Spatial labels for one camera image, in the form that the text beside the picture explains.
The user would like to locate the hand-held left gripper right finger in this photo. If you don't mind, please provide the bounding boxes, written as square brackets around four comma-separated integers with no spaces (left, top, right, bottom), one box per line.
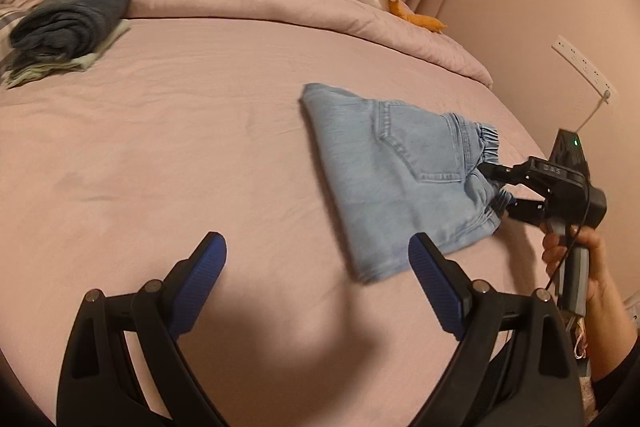
[407,232,586,427]

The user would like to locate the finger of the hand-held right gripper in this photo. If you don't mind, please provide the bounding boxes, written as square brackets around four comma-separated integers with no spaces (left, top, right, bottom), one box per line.
[477,160,531,186]
[492,200,547,226]

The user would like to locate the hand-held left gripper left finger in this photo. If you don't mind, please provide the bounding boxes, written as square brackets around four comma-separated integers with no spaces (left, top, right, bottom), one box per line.
[56,231,228,427]

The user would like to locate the light blue denim pants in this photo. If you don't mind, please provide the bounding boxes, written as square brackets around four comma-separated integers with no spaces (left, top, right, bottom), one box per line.
[299,82,511,286]

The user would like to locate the person's right forearm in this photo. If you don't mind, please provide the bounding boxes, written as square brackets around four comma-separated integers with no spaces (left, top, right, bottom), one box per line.
[582,294,640,409]

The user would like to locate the person's right hand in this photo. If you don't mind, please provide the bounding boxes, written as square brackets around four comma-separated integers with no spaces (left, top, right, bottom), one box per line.
[542,229,629,313]

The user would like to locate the folded light green garment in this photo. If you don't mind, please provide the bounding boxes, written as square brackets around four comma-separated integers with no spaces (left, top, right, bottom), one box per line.
[2,20,132,89]

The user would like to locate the pink quilted duvet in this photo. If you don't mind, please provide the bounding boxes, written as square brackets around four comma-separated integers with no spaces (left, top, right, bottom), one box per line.
[0,0,494,90]

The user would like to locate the folded dark blue jeans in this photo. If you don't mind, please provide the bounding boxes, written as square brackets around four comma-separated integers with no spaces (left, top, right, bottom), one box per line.
[9,0,132,63]

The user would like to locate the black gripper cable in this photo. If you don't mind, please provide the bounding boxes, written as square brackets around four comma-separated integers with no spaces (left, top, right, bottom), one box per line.
[546,187,592,294]

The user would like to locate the white charging cable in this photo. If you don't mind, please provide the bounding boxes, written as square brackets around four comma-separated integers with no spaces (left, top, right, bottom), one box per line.
[574,91,612,136]

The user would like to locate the white wall power strip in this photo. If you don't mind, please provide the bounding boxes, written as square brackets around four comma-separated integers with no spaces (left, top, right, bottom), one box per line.
[551,35,619,104]

